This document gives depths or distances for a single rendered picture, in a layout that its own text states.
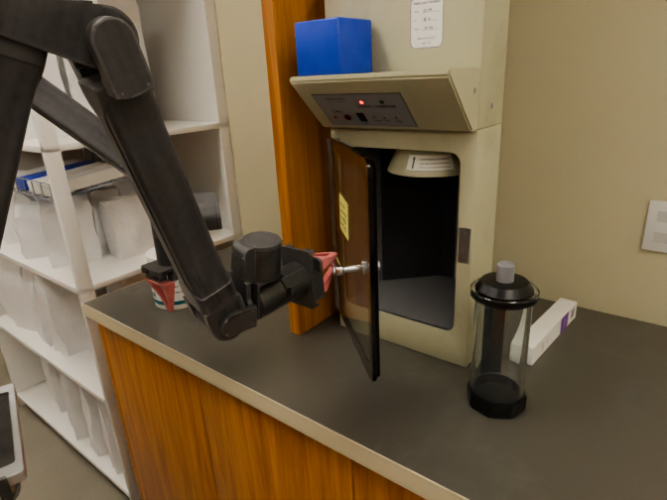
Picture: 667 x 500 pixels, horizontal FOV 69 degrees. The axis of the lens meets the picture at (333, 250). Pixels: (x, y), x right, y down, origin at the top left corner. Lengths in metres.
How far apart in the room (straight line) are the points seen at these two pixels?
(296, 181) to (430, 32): 0.39
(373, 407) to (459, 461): 0.18
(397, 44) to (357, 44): 0.07
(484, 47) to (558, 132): 0.46
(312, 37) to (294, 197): 0.33
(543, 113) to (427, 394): 0.72
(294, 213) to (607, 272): 0.77
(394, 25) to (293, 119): 0.27
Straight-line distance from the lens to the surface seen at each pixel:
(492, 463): 0.84
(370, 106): 0.89
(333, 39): 0.89
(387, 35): 0.95
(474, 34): 0.87
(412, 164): 0.96
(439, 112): 0.84
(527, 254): 1.37
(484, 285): 0.82
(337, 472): 0.99
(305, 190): 1.06
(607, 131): 1.26
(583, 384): 1.05
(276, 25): 1.01
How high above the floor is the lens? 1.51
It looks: 20 degrees down
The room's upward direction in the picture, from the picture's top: 3 degrees counter-clockwise
